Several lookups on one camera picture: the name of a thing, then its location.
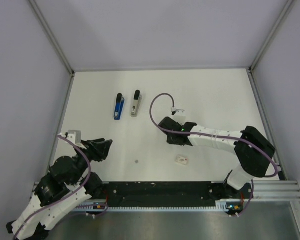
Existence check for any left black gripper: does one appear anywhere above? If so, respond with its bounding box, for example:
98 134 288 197
71 138 113 185

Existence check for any grey black stapler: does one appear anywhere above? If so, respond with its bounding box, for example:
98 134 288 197
130 90 142 118

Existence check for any blue stapler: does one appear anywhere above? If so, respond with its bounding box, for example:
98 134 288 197
113 93 125 121

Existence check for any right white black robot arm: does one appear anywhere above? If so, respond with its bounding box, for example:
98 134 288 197
157 117 278 198

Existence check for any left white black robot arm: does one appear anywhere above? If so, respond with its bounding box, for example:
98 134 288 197
6 138 113 240

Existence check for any staple box with red dot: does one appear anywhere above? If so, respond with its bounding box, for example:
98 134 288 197
175 155 189 166

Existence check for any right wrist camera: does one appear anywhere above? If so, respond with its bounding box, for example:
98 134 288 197
171 107 186 125

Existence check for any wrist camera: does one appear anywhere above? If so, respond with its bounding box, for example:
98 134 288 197
65 130 82 145
171 107 186 125

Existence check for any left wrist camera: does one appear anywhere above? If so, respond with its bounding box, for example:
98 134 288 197
65 130 82 145

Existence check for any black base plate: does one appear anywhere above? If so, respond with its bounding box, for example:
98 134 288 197
103 181 242 208

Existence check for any grey slotted cable duct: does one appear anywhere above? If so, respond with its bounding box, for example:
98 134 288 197
73 199 242 213

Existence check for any aluminium frame rail front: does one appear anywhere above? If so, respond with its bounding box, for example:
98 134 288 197
252 180 300 202

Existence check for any left aluminium corner post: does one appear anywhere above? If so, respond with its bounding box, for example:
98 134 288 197
26 0 75 76

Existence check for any aluminium corner post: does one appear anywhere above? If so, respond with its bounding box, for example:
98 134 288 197
26 0 75 76
248 0 297 74

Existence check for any right aluminium corner post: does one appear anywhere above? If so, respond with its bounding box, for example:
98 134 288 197
248 0 297 74

